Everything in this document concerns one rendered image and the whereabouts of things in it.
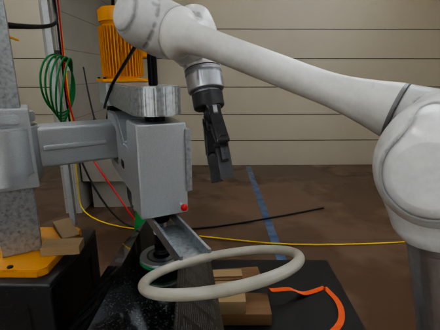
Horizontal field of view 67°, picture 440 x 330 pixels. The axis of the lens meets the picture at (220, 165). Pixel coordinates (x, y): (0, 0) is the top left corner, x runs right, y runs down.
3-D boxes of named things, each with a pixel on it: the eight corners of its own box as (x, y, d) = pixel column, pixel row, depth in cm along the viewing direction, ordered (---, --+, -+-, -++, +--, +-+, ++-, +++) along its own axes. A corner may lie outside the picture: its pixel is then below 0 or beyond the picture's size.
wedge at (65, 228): (53, 228, 208) (52, 221, 207) (69, 224, 214) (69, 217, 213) (62, 240, 193) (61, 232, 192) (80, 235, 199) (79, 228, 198)
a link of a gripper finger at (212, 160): (207, 156, 85) (206, 156, 85) (211, 183, 84) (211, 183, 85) (218, 154, 85) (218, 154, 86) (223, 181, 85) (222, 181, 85)
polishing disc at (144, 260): (186, 246, 173) (186, 243, 173) (179, 269, 153) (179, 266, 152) (146, 245, 174) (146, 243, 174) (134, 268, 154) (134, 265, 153)
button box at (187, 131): (181, 186, 156) (179, 126, 148) (186, 185, 157) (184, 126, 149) (186, 191, 149) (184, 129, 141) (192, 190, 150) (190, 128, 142)
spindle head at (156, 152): (126, 200, 175) (118, 115, 163) (165, 193, 185) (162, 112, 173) (141, 226, 144) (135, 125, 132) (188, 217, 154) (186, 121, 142)
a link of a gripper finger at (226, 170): (228, 146, 73) (228, 145, 72) (233, 177, 72) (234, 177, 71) (215, 148, 72) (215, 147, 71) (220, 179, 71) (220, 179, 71)
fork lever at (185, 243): (129, 207, 175) (129, 198, 173) (165, 201, 183) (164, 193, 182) (170, 272, 114) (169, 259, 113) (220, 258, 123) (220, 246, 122)
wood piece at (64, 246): (40, 256, 176) (39, 248, 175) (47, 247, 185) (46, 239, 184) (79, 254, 179) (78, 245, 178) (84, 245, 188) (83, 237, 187)
